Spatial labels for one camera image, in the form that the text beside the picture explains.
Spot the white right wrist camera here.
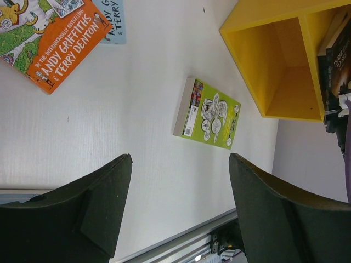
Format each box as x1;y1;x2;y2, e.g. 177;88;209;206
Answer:
338;93;350;118

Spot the green comic book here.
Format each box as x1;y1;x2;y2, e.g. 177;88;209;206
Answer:
173;77;241;149

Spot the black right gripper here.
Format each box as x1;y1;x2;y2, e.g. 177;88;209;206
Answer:
324;90;348;153

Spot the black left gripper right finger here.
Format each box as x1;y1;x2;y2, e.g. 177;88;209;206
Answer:
229;153;350;262

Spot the aluminium mounting rail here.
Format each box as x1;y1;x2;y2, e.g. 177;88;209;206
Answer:
0;188;247;263

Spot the light blue treehouse book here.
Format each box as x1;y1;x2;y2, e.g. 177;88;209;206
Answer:
92;0;127;44

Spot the orange treehouse book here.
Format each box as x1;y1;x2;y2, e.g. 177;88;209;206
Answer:
1;0;112;94

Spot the Three Days To See book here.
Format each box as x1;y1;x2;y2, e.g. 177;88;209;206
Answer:
318;29;350;111

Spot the yellow wooden shelf box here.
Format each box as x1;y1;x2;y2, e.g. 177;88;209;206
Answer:
220;1;350;122

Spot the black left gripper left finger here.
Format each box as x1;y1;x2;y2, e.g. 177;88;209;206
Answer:
1;154;132;262

